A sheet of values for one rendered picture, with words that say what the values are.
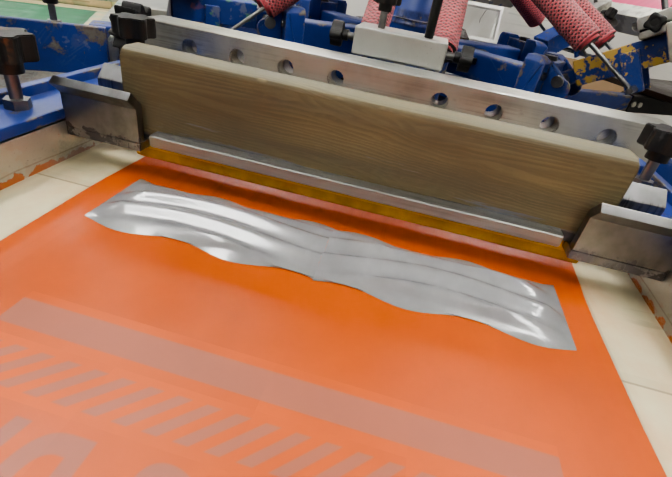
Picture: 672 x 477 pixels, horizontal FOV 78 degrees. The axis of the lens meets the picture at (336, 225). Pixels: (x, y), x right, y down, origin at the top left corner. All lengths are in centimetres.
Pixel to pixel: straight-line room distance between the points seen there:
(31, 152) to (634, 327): 49
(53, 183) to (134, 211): 9
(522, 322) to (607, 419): 7
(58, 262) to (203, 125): 15
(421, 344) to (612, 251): 18
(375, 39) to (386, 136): 29
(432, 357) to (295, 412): 9
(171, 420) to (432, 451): 12
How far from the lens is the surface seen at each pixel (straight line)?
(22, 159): 42
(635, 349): 36
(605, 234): 37
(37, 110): 44
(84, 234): 34
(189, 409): 23
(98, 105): 42
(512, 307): 32
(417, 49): 61
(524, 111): 58
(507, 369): 28
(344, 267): 30
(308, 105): 34
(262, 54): 60
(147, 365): 25
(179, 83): 38
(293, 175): 35
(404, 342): 27
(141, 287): 29
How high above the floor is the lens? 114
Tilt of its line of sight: 32 degrees down
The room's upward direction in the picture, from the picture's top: 10 degrees clockwise
